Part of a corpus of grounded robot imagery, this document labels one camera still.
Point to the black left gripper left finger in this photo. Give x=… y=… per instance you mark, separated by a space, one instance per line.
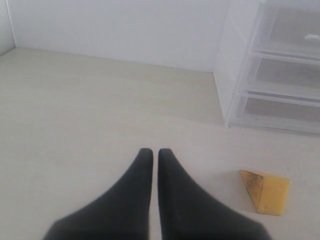
x=121 y=213

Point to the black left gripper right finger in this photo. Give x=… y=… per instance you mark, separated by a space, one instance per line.
x=188 y=212

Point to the yellow cheese wedge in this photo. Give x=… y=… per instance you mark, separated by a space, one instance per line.
x=268 y=192

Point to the clear bottom wide drawer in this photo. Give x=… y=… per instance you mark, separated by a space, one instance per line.
x=274 y=111

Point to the clear wide drawer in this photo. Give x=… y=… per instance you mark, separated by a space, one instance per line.
x=274 y=111
x=281 y=75

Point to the clear middle wide drawer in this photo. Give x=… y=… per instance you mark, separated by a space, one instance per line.
x=281 y=75

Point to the white plastic drawer cabinet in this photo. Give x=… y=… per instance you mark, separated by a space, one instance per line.
x=235 y=45

